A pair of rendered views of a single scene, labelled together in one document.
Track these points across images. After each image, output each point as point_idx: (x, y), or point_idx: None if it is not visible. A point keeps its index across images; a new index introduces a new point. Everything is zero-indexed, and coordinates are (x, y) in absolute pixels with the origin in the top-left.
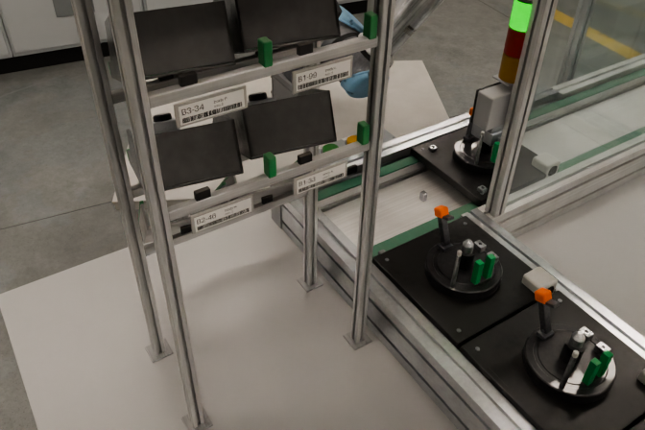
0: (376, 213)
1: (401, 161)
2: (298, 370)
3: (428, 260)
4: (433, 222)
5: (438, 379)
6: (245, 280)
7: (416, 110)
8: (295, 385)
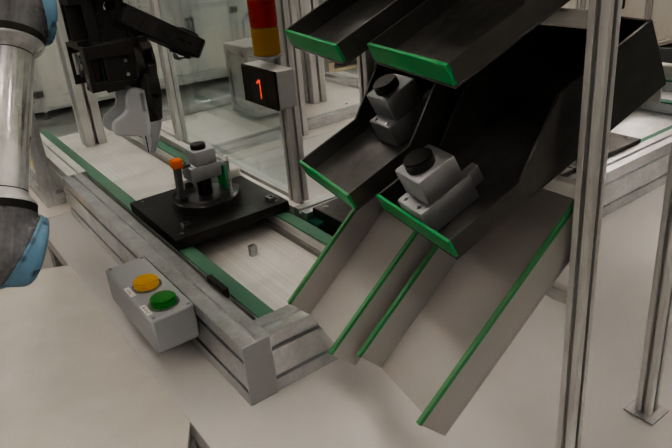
0: (280, 282)
1: (192, 256)
2: (526, 342)
3: None
4: (313, 232)
5: None
6: (395, 411)
7: (7, 294)
8: (546, 342)
